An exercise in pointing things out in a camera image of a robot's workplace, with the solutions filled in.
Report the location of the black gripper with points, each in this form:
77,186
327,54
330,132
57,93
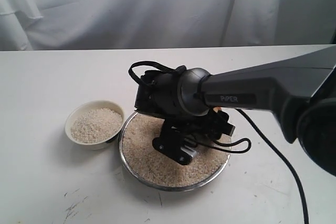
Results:
195,130

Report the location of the brown wooden cup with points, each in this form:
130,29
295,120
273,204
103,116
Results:
216,109

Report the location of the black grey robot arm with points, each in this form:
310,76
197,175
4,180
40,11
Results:
299,92

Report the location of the rice heap on plate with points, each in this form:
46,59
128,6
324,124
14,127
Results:
147,161

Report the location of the uncooked white rice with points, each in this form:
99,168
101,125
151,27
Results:
96,125

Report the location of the white ceramic bowl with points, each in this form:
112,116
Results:
85,108

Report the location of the large steel plate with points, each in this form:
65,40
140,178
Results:
123,155

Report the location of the white backdrop curtain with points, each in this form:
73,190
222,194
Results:
128,24

